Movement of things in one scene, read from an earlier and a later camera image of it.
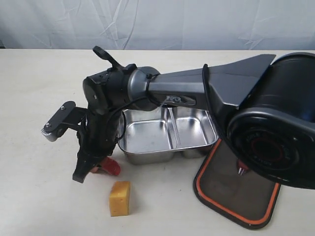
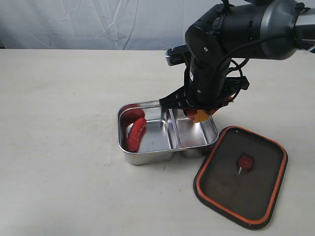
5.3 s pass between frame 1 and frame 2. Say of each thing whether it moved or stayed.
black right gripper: moved
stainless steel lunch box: stayed
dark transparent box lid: stayed
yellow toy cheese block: moved
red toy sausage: moved
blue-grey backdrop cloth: stayed
